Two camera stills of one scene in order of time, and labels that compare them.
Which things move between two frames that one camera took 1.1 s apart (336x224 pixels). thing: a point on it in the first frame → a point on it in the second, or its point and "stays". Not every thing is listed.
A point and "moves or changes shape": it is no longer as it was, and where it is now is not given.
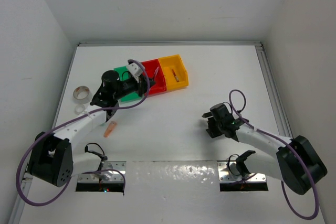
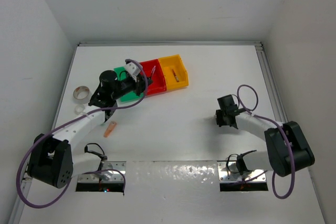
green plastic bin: [124, 75] stays
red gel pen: [176, 77] stays
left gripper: [141, 86] stays
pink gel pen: [156, 71] moves or changes shape
